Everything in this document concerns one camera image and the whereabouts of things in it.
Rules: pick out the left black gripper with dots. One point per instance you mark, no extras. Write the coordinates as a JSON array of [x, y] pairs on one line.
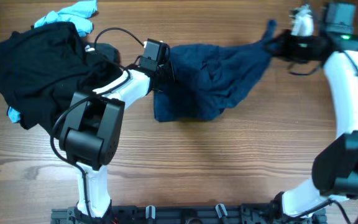
[[170, 76]]

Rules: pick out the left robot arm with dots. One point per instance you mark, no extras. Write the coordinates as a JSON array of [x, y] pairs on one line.
[[91, 127]]

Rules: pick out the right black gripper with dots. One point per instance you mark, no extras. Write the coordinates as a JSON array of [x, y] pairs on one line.
[[282, 45]]

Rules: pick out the light blue garment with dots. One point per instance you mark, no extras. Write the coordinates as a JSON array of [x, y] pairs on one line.
[[79, 15]]

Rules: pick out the black garment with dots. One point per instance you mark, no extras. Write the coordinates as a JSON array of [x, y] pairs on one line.
[[40, 70]]

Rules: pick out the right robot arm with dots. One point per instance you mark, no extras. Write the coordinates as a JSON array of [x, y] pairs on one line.
[[331, 41]]

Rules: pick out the dark blue shorts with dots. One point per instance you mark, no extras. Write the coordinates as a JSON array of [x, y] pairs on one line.
[[209, 79]]

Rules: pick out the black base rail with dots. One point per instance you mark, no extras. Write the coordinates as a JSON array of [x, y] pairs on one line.
[[241, 214]]

